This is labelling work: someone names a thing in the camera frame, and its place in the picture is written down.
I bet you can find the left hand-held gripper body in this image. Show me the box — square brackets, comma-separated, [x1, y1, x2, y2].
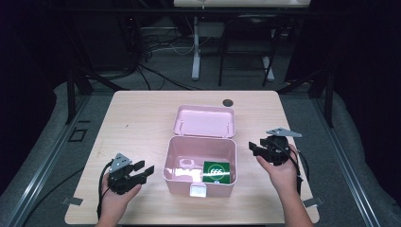
[107, 152, 148, 196]

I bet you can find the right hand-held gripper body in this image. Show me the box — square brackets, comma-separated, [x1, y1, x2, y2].
[260, 127, 303, 166]

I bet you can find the person's left hand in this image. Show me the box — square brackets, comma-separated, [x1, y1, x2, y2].
[98, 182, 143, 220]

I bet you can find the pink storage box with lid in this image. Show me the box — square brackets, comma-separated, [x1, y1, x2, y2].
[163, 104, 238, 199]

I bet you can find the person's right hand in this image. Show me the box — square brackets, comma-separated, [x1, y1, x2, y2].
[255, 145, 301, 197]

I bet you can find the white desk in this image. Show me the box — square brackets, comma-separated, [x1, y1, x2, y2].
[173, 0, 311, 82]

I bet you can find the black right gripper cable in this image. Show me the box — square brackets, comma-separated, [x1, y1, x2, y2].
[271, 140, 311, 197]

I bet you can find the tangle of floor cables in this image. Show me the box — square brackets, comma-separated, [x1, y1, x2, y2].
[136, 29, 204, 92]

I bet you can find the grey metal floor rail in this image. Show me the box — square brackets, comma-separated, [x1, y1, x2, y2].
[310, 96, 383, 227]
[6, 94, 93, 227]

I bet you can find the grey metal table bracket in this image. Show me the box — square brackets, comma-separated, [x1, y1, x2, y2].
[303, 196, 325, 208]
[61, 197, 84, 206]

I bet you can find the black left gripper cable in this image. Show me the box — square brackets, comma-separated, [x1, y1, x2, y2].
[96, 160, 114, 220]

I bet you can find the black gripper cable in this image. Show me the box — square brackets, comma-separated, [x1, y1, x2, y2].
[271, 140, 311, 197]
[96, 160, 114, 220]

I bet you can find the black metal frame post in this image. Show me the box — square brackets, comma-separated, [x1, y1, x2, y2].
[64, 65, 131, 125]
[276, 66, 336, 129]

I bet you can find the green packet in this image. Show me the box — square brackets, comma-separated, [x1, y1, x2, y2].
[201, 161, 231, 184]

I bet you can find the black chair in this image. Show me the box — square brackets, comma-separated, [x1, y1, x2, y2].
[218, 12, 286, 88]

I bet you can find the black floor cable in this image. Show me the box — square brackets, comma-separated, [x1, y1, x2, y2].
[23, 168, 85, 227]

